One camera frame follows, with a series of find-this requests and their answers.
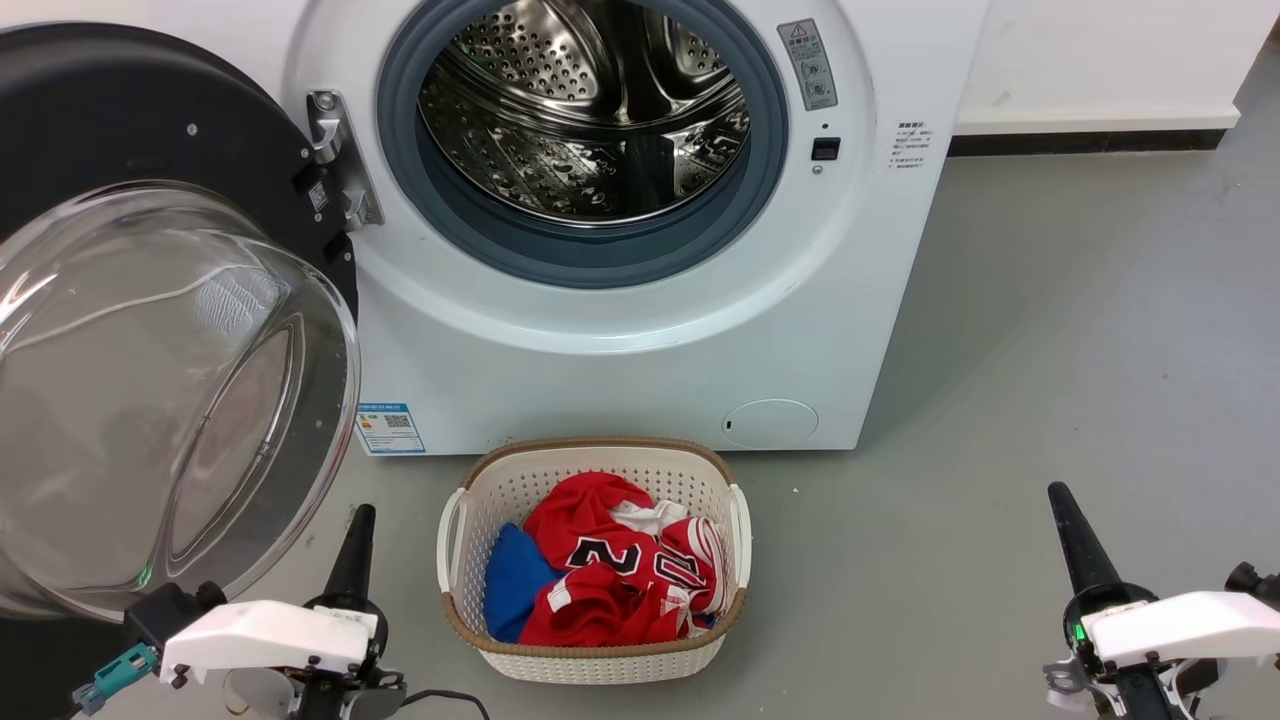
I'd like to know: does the red basketball jersey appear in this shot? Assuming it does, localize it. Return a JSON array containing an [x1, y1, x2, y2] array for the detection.
[[518, 472, 729, 647]]

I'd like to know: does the white garment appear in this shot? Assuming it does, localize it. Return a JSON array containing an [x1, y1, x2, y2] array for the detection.
[[612, 500, 689, 536]]

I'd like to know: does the white front-load washing machine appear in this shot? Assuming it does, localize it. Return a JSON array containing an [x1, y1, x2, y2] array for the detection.
[[150, 0, 991, 457]]

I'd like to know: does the metal door hinge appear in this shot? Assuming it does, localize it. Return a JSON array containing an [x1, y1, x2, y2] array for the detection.
[[305, 90, 385, 233]]

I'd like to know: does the white plastic laundry basket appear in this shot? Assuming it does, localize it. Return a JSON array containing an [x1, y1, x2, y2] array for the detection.
[[436, 437, 753, 685]]

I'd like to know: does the round white filter cover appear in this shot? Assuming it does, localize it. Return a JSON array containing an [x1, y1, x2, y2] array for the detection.
[[722, 399, 819, 449]]

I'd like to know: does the blue energy label sticker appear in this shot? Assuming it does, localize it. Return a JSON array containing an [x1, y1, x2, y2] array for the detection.
[[355, 402, 427, 456]]

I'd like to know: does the blue cloth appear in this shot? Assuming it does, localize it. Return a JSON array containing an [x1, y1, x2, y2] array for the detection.
[[484, 522, 563, 644]]

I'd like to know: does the black round glass washer door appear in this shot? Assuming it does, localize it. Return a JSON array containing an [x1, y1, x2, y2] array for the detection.
[[0, 22, 363, 623]]

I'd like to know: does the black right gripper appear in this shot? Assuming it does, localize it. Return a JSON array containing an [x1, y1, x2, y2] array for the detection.
[[1043, 482, 1159, 717]]

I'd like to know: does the grey warning sticker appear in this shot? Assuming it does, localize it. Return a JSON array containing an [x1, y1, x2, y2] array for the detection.
[[777, 18, 839, 112]]

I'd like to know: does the teal cable connector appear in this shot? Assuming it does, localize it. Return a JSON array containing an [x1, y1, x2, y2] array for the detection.
[[70, 643, 161, 717]]

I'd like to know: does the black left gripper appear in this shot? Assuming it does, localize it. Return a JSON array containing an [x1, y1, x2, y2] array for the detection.
[[290, 504, 387, 720]]

